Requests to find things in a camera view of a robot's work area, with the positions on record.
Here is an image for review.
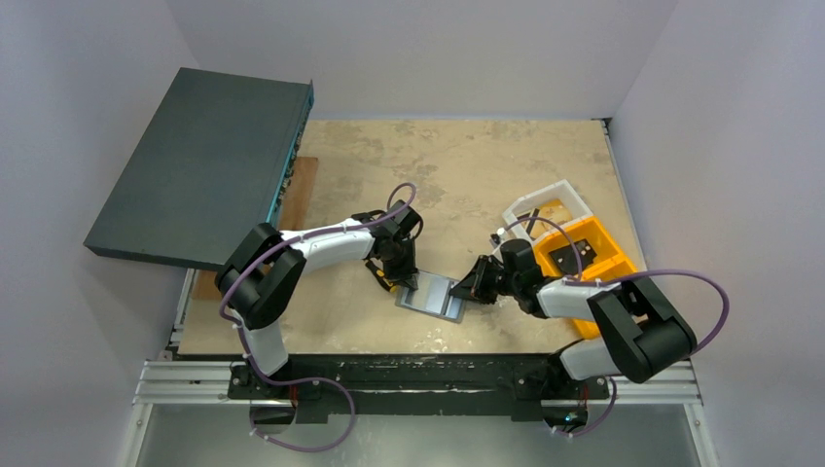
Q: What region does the grey leather card holder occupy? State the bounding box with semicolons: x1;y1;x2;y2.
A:
395;270;464;323

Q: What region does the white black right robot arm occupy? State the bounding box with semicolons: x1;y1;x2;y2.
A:
449;239;698;383

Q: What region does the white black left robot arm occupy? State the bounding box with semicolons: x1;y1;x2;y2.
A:
214;201;423;377

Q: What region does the white plastic bin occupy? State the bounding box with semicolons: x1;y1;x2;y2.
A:
502;179;592;244

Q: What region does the yellow plastic bin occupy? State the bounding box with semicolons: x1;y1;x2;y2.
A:
533;216;639;341

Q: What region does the wooden board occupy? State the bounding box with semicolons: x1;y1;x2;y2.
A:
190;157;319;301

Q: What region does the black yellow handled screwdriver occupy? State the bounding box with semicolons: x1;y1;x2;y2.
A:
364;259;396;293

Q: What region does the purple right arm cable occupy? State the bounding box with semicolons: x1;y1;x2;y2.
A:
494;216;731;440

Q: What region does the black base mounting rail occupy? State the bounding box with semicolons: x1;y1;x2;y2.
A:
228;353;610;426

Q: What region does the dark grey network switch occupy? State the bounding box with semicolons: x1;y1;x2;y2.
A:
84;68;314;270

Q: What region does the aluminium frame profile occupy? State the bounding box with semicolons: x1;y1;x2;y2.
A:
118;361;720;466

